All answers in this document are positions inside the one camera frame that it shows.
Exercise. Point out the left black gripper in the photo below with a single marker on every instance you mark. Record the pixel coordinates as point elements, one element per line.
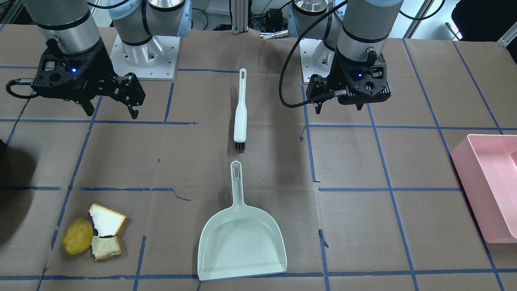
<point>336,73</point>

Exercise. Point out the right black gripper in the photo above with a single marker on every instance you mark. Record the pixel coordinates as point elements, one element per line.
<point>98,61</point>

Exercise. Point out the white hand brush black bristles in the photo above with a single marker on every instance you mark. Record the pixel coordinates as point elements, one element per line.
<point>240,120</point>

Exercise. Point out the large bread slice piece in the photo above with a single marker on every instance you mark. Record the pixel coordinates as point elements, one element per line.
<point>107,222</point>

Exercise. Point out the yellow potato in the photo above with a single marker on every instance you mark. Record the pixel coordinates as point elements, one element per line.
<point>78,237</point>

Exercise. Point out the small bread slice piece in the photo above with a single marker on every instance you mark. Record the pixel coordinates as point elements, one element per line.
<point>105,247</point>

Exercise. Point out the pale green dustpan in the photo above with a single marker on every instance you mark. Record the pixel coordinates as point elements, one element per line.
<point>241,240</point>

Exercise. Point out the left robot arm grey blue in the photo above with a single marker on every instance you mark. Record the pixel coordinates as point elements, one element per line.
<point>356,31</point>

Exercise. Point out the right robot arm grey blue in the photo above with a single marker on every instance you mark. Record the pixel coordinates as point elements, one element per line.
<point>71,24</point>

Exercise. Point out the pink plastic bin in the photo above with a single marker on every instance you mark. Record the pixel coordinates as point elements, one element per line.
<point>487,168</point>

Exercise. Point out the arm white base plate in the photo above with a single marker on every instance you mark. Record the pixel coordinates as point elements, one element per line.
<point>316,58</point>
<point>155,60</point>

